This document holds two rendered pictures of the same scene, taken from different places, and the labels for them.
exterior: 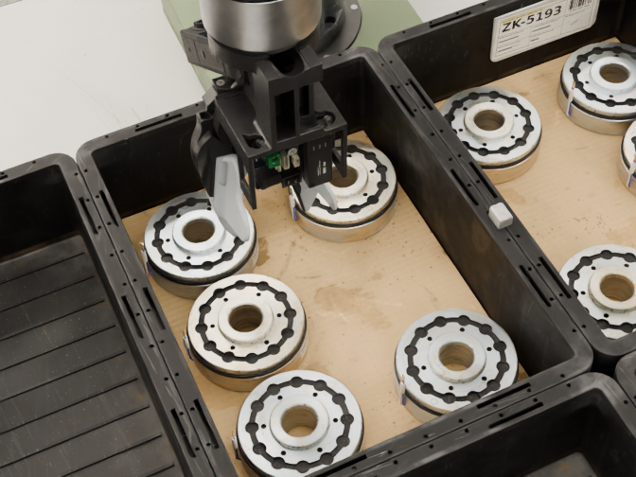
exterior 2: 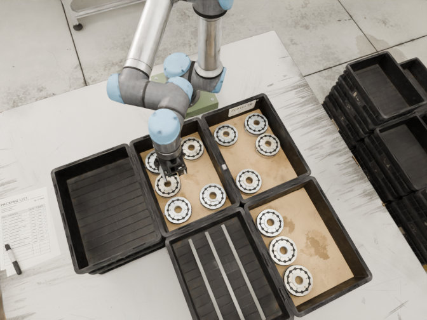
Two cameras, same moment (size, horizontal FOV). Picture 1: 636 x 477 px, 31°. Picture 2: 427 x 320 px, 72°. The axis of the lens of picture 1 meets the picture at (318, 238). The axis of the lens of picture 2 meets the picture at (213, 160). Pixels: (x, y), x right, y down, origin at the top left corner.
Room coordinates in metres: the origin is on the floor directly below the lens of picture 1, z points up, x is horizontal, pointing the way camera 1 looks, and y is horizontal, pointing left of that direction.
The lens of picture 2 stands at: (0.21, -0.07, 1.97)
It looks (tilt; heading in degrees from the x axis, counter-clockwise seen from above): 68 degrees down; 354
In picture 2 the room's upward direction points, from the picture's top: 4 degrees clockwise
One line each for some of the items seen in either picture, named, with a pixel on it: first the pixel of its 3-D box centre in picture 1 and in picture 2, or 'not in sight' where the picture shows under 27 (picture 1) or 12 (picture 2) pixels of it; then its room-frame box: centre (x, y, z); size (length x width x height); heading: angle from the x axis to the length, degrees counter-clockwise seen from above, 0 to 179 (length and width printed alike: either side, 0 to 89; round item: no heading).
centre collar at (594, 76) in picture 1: (614, 74); (256, 122); (0.82, -0.31, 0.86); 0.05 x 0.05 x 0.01
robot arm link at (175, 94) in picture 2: not in sight; (169, 98); (0.66, 0.01, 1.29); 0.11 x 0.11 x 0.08; 75
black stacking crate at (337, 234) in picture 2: not in sight; (300, 242); (0.32, -0.42, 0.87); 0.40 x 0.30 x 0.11; 22
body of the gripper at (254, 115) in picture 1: (272, 96); (171, 159); (0.54, 0.02, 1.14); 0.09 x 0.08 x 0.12; 22
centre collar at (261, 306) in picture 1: (245, 319); (167, 183); (0.55, 0.07, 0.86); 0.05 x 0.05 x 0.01
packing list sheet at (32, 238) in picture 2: not in sight; (25, 228); (0.43, 0.67, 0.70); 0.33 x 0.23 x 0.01; 20
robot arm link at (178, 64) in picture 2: not in sight; (179, 71); (1.04, 0.02, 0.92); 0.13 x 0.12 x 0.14; 75
